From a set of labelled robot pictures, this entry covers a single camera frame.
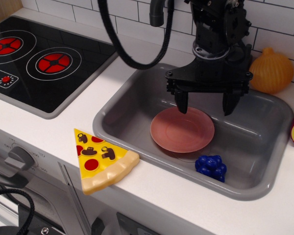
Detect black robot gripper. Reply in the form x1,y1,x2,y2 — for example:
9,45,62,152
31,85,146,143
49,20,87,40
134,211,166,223
165,41,253,116

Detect blue toy blueberries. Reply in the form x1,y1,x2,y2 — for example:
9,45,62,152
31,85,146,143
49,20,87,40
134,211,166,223
195,155,227,183

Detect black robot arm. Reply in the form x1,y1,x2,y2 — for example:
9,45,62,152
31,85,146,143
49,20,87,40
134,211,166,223
165,0,253,116

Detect pink plate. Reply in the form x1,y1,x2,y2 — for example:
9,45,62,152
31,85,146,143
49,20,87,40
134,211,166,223
150,107,215,153

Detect grey toy sink basin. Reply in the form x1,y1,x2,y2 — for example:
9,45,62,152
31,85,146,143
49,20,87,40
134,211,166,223
93,64,294,201

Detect yellow toy onion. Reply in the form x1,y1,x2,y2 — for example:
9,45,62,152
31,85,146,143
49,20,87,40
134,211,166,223
249,47,294,94

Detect grey toy faucet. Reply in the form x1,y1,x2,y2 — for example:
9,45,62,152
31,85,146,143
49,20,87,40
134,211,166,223
149,0,165,27

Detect toy pizza slice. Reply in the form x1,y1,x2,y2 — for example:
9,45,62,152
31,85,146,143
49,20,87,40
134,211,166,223
74,129,140,195

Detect black toy stove top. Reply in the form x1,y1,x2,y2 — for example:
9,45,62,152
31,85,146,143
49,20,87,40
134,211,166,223
0,16,117,119

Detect white toy oven front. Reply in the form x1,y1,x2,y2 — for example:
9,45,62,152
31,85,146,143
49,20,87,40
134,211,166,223
0,130,160,235

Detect grey oven knob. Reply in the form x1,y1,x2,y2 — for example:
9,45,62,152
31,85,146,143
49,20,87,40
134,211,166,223
4,146,35,171

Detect black braided cable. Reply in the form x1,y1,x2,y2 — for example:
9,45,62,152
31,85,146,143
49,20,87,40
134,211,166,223
97,0,175,70

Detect black cable lower left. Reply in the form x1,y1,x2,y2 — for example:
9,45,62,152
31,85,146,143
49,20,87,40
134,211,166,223
0,188,35,235

